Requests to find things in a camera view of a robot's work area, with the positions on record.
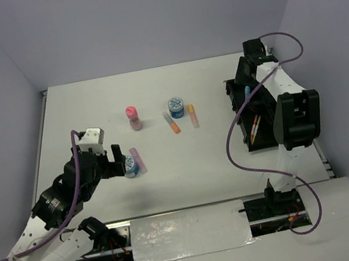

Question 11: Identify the black four-compartment organizer tray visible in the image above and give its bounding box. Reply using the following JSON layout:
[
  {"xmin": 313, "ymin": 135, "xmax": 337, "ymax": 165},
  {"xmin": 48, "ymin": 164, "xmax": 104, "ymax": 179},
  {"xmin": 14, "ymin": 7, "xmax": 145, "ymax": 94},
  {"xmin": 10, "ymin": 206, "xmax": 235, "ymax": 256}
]
[{"xmin": 222, "ymin": 67, "xmax": 312, "ymax": 157}]

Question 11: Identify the blue highlighter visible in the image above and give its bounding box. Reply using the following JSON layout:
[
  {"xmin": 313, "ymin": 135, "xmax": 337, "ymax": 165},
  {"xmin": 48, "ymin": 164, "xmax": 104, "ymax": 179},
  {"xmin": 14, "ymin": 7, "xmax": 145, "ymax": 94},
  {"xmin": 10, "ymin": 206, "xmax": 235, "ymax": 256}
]
[{"xmin": 244, "ymin": 86, "xmax": 251, "ymax": 98}]

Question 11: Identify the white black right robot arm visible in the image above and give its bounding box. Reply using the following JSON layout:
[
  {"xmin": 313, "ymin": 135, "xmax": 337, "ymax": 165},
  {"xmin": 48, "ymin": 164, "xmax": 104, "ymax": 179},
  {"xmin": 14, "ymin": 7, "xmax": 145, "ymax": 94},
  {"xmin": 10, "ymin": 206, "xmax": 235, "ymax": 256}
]
[{"xmin": 226, "ymin": 38, "xmax": 321, "ymax": 215}]

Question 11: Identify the orange pen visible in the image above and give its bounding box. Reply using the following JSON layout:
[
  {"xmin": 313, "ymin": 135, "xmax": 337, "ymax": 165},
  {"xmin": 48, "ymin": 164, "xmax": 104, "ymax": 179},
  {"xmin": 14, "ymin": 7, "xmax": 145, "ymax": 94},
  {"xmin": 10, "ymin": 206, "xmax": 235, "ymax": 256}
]
[{"xmin": 250, "ymin": 114, "xmax": 259, "ymax": 142}]

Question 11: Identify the orange-capped clear highlighter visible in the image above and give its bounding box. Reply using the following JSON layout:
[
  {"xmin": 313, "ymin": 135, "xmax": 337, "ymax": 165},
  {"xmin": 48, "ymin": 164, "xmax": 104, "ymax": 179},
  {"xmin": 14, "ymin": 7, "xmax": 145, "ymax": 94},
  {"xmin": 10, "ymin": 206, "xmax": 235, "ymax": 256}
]
[{"xmin": 161, "ymin": 112, "xmax": 180, "ymax": 134}]

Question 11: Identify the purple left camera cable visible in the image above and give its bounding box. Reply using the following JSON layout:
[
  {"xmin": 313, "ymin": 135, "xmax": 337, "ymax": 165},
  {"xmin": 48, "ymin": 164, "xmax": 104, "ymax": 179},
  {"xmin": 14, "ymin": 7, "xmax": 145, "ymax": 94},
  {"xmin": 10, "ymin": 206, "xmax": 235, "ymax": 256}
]
[{"xmin": 0, "ymin": 127, "xmax": 109, "ymax": 261}]

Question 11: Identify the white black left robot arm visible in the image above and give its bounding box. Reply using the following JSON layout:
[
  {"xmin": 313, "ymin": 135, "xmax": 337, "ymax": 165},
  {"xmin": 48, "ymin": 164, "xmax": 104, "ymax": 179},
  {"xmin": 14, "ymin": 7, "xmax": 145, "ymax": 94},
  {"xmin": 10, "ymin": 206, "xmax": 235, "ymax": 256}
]
[{"xmin": 4, "ymin": 144, "xmax": 127, "ymax": 261}]

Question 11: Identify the purple highlighter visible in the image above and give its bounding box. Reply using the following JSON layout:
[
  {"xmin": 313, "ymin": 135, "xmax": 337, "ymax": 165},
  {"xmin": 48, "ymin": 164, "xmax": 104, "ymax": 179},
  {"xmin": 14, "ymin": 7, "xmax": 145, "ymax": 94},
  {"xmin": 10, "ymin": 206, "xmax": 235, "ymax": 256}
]
[{"xmin": 129, "ymin": 147, "xmax": 148, "ymax": 173}]

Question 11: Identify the blue paint jar far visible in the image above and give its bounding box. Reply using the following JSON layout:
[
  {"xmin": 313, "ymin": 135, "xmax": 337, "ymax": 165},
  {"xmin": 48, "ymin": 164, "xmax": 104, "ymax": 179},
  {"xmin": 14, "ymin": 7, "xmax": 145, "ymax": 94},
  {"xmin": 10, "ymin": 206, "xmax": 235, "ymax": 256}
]
[{"xmin": 167, "ymin": 97, "xmax": 184, "ymax": 119}]

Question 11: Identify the blue paint jar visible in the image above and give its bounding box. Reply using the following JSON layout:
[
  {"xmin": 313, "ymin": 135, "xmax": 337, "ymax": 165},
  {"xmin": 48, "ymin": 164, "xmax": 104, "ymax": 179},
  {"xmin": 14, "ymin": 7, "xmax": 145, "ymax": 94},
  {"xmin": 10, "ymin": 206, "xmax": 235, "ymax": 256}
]
[
  {"xmin": 167, "ymin": 97, "xmax": 184, "ymax": 119},
  {"xmin": 124, "ymin": 155, "xmax": 139, "ymax": 178}
]

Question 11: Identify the pink highlighter orange cap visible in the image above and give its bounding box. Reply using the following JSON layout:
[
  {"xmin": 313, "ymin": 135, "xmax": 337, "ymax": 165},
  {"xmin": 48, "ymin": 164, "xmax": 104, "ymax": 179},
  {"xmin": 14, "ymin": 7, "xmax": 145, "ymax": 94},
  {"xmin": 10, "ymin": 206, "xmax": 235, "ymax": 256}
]
[{"xmin": 187, "ymin": 104, "xmax": 199, "ymax": 128}]

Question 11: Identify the blue paint jar near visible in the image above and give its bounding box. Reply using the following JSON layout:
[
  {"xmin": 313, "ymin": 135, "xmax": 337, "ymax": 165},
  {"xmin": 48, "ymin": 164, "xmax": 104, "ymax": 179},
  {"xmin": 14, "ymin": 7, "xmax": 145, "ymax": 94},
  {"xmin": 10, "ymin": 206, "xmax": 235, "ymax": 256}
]
[{"xmin": 124, "ymin": 155, "xmax": 139, "ymax": 178}]

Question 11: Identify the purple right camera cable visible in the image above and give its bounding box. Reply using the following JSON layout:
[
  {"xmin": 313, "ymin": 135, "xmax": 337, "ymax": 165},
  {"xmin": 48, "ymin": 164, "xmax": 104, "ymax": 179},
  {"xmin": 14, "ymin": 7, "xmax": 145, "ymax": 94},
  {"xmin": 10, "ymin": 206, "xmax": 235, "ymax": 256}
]
[{"xmin": 206, "ymin": 27, "xmax": 336, "ymax": 246}]

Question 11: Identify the pink-capped marker tube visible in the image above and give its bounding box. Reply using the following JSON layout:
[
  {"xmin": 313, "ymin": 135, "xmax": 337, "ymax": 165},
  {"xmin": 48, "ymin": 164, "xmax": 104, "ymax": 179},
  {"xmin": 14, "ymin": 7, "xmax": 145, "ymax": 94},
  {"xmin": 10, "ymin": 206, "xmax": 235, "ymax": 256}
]
[{"xmin": 125, "ymin": 106, "xmax": 142, "ymax": 131}]

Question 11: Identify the silver tape-covered panel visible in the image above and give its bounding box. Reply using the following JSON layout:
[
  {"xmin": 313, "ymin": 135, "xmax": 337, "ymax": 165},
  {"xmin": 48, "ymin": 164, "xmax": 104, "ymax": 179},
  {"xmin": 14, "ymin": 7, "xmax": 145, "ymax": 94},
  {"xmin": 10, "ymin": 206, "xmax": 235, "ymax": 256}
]
[{"xmin": 130, "ymin": 200, "xmax": 255, "ymax": 261}]

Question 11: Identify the purple camera cable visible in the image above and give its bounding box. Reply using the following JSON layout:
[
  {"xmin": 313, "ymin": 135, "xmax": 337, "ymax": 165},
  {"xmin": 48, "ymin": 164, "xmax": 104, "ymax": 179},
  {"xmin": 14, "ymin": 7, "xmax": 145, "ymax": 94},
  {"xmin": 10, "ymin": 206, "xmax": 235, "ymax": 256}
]
[
  {"xmin": 206, "ymin": 27, "xmax": 336, "ymax": 246},
  {"xmin": 0, "ymin": 127, "xmax": 109, "ymax": 261}
]

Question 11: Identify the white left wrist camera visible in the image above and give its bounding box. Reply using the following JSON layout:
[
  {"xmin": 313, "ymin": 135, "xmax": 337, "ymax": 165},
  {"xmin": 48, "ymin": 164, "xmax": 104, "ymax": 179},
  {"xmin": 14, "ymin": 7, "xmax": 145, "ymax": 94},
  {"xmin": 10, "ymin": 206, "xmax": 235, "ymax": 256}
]
[{"xmin": 78, "ymin": 127, "xmax": 105, "ymax": 156}]

